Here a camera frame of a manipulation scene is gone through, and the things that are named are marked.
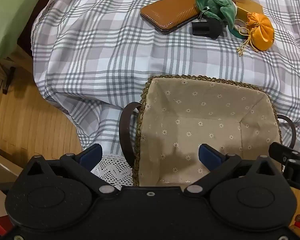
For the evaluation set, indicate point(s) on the woven basket with floral lining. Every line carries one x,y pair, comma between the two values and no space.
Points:
205,130

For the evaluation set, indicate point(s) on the grey plaid blanket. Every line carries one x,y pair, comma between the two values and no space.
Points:
110,55

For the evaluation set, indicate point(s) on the green velvet pouch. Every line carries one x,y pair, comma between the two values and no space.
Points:
215,5

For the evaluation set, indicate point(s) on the light wooden furniture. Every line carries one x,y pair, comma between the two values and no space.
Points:
0,162

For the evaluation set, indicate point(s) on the green tape roll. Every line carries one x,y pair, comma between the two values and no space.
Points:
236,31

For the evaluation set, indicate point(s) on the orange leather wallet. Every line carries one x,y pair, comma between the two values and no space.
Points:
168,11

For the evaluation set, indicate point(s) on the white lace cloth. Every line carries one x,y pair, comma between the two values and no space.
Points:
112,171

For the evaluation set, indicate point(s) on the green pillow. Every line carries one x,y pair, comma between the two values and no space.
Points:
12,15

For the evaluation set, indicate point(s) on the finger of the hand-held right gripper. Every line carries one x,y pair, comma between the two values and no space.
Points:
285,152

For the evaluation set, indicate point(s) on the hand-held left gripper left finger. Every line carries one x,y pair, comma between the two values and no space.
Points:
90,153

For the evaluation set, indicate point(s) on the black cylindrical object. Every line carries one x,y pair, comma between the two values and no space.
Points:
205,28

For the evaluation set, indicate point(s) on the yellow box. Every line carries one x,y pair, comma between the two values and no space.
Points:
252,7

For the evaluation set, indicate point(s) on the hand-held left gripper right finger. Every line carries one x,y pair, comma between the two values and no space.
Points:
210,155

